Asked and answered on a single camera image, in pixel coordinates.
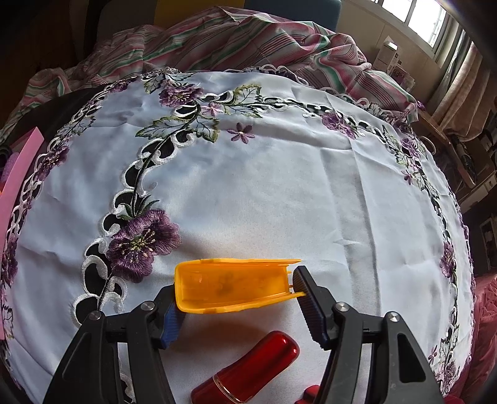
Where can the pink fuzzy blanket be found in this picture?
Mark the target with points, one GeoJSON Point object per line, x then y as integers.
{"type": "Point", "coordinates": [483, 334]}

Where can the window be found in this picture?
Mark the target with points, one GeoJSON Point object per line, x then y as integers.
{"type": "Point", "coordinates": [419, 19]}

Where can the orange plastic case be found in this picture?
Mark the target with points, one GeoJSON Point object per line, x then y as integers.
{"type": "Point", "coordinates": [229, 285]}

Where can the white purple-flowered embroidered tablecloth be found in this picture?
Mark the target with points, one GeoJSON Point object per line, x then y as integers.
{"type": "Point", "coordinates": [291, 186]}

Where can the pink-rimmed white cardboard box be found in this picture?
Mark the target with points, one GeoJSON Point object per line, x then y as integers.
{"type": "Point", "coordinates": [23, 163]}

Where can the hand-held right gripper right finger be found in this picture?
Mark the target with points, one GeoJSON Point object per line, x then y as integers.
{"type": "Point", "coordinates": [310, 307]}

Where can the beige curtain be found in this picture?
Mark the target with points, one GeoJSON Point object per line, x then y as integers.
{"type": "Point", "coordinates": [460, 89]}

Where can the wooden shelf unit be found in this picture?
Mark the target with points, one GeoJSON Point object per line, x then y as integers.
{"type": "Point", "coordinates": [462, 163]}

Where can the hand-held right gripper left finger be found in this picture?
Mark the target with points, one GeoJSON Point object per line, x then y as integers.
{"type": "Point", "coordinates": [171, 324]}

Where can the red lipstick tube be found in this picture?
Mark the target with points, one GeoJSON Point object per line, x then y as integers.
{"type": "Point", "coordinates": [252, 367]}

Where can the small red object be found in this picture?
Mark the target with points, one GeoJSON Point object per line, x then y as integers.
{"type": "Point", "coordinates": [308, 394]}

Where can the pink green striped blanket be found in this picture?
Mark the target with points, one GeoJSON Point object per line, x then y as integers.
{"type": "Point", "coordinates": [240, 42]}

